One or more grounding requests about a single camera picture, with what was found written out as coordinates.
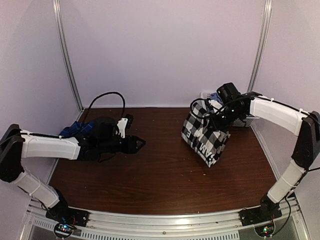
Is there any left circuit board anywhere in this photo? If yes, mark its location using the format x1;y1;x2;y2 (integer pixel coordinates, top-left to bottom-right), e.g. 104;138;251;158
53;223;74;238

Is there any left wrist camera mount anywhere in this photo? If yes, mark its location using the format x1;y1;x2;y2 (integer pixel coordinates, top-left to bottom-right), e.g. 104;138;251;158
116;114;134;139

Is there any aluminium front rail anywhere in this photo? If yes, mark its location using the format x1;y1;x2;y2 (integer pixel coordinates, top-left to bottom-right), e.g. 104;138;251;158
24;197;305;240

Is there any white plastic laundry basket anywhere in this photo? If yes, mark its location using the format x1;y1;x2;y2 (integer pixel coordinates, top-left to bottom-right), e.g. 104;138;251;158
200;91;258;127

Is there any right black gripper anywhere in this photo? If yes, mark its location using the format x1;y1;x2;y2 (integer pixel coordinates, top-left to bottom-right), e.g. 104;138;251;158
208;105;244;132

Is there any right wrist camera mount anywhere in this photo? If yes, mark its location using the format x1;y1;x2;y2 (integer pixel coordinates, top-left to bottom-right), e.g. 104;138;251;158
208;100;222;112

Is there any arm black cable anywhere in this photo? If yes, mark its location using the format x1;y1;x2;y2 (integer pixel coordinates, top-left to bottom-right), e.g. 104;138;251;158
84;91;126;123
189;97;241;121

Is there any blue plaid shirt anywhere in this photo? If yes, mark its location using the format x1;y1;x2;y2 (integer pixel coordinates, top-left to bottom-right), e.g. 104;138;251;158
59;120;94;138

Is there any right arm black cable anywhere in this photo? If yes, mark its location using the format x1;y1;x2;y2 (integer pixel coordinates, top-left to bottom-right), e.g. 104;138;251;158
189;97;241;121

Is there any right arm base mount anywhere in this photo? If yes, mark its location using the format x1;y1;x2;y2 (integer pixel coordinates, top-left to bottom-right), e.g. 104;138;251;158
238;207;282;227

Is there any light blue checked shirt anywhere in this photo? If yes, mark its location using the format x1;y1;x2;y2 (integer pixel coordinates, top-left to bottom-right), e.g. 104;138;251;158
209;92;223;105

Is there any right aluminium frame post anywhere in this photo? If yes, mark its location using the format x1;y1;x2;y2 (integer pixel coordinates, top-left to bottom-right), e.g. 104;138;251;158
247;0;273;92

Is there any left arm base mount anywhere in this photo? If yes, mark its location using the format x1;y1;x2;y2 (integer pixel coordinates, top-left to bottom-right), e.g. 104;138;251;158
45;208;90;227

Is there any left aluminium frame post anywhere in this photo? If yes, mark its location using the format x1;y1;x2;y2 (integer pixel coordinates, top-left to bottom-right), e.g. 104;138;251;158
52;0;84;112

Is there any aluminium frame post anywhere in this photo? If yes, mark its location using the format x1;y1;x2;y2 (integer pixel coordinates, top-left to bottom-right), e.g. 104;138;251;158
52;0;84;112
247;0;273;92

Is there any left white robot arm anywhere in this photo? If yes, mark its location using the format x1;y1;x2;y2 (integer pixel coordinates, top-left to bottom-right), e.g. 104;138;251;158
0;114;146;222

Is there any right circuit board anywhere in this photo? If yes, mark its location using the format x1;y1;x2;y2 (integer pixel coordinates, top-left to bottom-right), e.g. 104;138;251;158
254;225;275;238

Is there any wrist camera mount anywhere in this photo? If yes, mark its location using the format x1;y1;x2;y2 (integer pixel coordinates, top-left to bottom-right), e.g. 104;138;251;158
208;100;222;112
116;114;134;139

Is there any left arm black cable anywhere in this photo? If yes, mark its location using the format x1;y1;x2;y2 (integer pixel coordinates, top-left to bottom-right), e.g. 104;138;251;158
84;91;126;123

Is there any black white checked shirt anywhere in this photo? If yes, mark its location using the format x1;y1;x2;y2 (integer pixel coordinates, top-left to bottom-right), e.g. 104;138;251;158
181;102;231;168

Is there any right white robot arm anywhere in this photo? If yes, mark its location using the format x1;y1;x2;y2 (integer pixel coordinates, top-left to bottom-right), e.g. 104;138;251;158
208;82;320;221

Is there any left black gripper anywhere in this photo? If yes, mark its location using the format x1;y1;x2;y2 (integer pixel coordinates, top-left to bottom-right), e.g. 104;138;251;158
98;134;146;155

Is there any circuit board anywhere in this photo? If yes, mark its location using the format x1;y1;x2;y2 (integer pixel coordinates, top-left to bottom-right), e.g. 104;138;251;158
53;223;74;238
254;225;275;238

